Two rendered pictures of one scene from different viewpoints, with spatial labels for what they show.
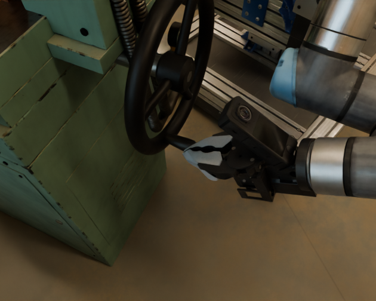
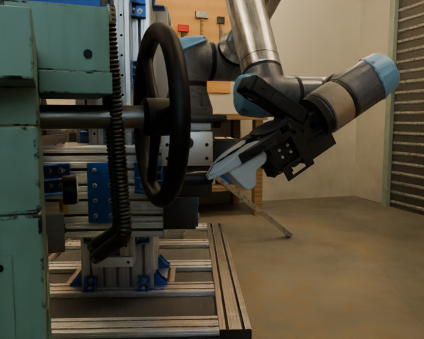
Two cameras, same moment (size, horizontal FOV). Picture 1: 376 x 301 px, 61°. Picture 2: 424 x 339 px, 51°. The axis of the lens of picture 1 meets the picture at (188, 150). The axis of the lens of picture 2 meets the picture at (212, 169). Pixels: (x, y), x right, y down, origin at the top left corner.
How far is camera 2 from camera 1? 0.62 m
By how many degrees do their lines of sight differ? 62
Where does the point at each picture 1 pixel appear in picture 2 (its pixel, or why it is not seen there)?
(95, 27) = (102, 46)
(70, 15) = (74, 38)
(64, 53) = (62, 79)
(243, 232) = not seen: outside the picture
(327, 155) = (326, 87)
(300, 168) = (318, 102)
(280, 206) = not seen: outside the picture
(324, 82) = (279, 78)
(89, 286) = not seen: outside the picture
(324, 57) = (268, 63)
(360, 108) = (309, 86)
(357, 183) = (355, 88)
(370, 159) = (348, 74)
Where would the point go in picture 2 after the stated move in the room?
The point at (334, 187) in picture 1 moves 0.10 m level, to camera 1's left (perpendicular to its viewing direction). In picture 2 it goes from (346, 101) to (311, 99)
